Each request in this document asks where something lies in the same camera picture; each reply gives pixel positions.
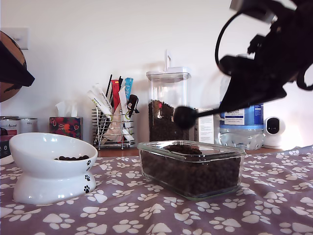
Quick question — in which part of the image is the black plastic measuring scoop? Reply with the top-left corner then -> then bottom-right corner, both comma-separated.
174,105 -> 222,130

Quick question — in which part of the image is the small kibble portion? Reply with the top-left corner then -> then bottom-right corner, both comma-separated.
54,154 -> 90,162

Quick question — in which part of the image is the rectangular glass food container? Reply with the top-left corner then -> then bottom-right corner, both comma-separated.
136,140 -> 247,202

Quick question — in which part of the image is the brown cat food kibble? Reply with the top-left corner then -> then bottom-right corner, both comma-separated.
148,99 -> 190,142
141,144 -> 242,198

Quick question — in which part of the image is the white raised cat bowl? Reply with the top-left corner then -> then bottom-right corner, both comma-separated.
9,132 -> 99,205

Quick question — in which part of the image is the round brown wooden board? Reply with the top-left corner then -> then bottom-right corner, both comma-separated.
0,30 -> 27,103

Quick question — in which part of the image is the large clear water bottle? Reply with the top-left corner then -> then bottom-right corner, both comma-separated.
219,73 -> 265,150

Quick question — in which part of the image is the white printed carton box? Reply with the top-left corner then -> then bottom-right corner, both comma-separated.
194,107 -> 216,145

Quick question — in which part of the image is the metal can maroon label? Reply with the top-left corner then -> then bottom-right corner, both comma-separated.
0,116 -> 21,137

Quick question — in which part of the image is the metal can white label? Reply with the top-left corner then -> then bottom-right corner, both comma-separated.
20,118 -> 39,134

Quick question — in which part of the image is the white paper tissue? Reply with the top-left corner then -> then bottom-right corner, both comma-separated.
55,100 -> 79,118

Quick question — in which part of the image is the tall clear storage jar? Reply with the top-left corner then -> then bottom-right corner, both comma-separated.
146,50 -> 192,142

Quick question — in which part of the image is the floral tissue box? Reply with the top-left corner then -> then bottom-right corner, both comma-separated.
49,117 -> 84,141

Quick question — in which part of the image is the dark and white bag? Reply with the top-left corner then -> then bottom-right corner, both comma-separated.
0,134 -> 15,165

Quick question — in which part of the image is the white green printed sachet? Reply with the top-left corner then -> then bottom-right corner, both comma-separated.
92,83 -> 115,116
87,90 -> 114,122

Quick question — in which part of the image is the red sachet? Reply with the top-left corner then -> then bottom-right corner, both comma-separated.
111,79 -> 121,108

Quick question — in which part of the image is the blue sachet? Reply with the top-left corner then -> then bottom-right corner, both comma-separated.
124,77 -> 134,98

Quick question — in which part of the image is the plain white paper sachet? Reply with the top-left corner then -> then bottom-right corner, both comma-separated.
118,85 -> 130,118

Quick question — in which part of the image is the grey paw print cloth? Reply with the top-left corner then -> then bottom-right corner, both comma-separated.
0,145 -> 313,235

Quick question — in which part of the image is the white wall switch plate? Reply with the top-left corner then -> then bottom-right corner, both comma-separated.
1,27 -> 30,51

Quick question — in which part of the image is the small white round camera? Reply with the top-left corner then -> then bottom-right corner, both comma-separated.
263,116 -> 287,149

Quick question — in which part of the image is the black looping cable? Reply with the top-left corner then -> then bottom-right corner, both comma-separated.
214,9 -> 247,74
295,62 -> 313,92

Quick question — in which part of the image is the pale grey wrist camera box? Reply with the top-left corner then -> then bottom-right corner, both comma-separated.
229,0 -> 278,24

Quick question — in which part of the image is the chrome wire rack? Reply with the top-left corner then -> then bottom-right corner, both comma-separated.
91,107 -> 135,150

